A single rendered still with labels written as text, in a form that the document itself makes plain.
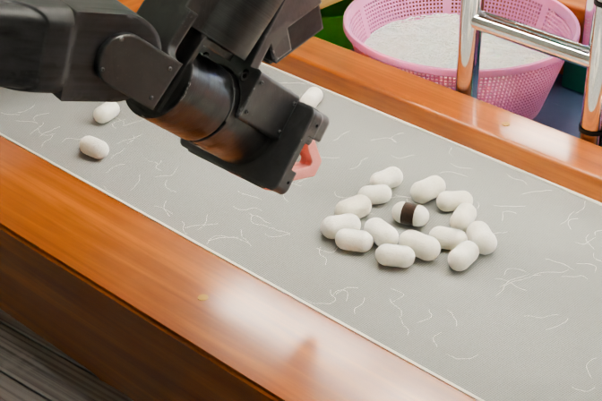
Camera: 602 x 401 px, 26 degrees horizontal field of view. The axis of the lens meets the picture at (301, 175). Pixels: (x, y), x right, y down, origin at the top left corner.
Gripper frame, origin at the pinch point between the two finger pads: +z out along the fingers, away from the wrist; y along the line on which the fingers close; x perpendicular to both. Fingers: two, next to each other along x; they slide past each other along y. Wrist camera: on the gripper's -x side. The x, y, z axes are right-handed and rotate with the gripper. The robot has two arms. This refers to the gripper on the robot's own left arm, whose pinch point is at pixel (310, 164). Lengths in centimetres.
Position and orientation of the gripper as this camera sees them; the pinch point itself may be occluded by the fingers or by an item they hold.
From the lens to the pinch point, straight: 101.8
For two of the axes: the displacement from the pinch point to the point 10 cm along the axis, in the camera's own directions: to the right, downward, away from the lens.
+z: 5.2, 2.9, 8.0
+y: -7.2, -3.5, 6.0
